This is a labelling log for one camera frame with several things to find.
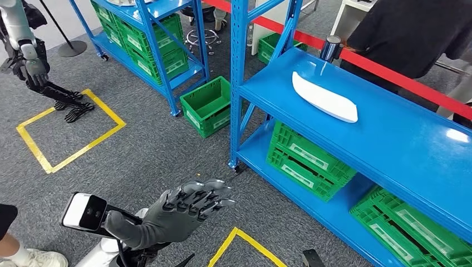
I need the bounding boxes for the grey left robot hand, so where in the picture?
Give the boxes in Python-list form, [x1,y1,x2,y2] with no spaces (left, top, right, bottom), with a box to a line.
[106,179,236,243]

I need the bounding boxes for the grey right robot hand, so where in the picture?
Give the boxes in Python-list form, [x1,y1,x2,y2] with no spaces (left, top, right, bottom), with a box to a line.
[302,249,325,267]

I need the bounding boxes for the white curved panel part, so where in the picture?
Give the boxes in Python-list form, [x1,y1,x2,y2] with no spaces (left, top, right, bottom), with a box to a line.
[292,71,359,123]

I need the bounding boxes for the blue metal shelf rack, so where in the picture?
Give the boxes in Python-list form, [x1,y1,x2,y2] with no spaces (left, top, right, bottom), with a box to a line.
[228,0,472,267]
[68,0,211,117]

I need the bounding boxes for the green plastic crate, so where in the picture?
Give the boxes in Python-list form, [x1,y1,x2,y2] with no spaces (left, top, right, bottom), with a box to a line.
[349,207,440,267]
[257,32,308,65]
[179,76,232,139]
[272,121,358,185]
[266,144,347,202]
[363,186,472,267]
[117,14,183,56]
[90,0,121,27]
[129,46,189,86]
[99,20,130,48]

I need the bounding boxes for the yellow floor tape square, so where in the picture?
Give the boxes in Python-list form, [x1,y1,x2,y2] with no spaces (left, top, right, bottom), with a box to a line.
[16,88,127,175]

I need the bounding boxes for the chrome stool base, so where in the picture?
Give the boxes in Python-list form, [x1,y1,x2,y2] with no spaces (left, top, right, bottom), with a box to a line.
[184,28,223,56]

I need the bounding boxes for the red barrier belt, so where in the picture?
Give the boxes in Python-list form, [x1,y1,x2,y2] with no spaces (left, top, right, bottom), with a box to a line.
[201,0,472,121]

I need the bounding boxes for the black pole stand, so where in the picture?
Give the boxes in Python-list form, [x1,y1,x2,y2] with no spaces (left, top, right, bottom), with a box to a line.
[38,0,88,58]

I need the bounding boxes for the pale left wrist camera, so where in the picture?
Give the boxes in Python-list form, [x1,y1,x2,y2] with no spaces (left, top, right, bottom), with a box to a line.
[61,191,109,233]

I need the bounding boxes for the chrome barrier stanchion post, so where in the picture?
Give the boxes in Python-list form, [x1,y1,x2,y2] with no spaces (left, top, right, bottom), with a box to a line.
[319,35,345,63]

